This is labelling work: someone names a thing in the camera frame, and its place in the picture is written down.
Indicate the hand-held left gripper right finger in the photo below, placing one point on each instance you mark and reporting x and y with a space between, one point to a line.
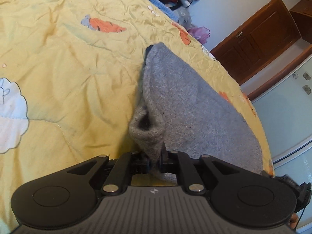
162 163

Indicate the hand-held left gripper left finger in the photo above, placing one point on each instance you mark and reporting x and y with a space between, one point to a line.
146 167

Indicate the grey sweater with navy sleeves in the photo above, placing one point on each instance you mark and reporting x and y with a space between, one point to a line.
195 107

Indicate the white wardrobe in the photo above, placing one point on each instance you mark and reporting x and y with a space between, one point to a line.
287 126

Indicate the flower sticker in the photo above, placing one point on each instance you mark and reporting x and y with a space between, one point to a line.
295 75
306 75

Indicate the yellow floral quilt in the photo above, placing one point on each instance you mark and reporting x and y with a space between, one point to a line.
73 65

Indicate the pink plastic bag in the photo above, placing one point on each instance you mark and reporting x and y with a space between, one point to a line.
199 34

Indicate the clear plastic bag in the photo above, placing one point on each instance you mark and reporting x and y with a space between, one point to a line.
185 17

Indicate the brown wooden door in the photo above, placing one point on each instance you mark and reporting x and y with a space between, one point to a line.
258 43

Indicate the light blue knitted cloth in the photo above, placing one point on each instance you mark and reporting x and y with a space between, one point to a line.
162 7

